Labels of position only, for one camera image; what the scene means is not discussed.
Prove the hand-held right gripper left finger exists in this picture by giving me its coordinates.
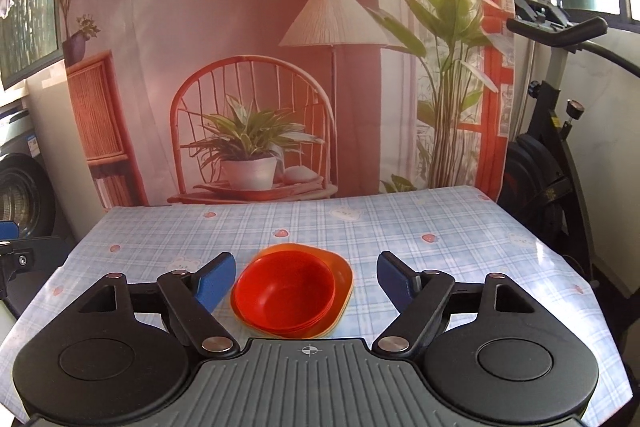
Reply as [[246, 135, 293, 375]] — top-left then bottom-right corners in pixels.
[[82, 251, 238, 353]]

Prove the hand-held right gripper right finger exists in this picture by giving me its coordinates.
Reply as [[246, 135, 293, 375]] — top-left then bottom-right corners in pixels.
[[375, 251, 531, 353]]

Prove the orange plastic bowl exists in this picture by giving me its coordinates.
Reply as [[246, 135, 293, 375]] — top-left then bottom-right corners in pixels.
[[230, 243, 355, 339]]

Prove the red bowl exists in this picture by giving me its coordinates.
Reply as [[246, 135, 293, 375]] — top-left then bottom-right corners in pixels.
[[234, 253, 337, 333], [237, 297, 335, 337]]

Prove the grey washing machine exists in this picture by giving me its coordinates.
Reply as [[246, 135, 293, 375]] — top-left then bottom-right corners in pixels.
[[0, 107, 76, 248]]

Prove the blue plaid tablecloth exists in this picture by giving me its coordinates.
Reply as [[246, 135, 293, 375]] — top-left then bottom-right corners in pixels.
[[0, 186, 628, 427]]

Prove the printed room backdrop cloth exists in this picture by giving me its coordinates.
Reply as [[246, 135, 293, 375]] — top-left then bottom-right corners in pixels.
[[55, 0, 518, 210]]

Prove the black exercise bike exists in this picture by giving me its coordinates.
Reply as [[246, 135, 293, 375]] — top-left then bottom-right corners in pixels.
[[502, 0, 640, 323]]

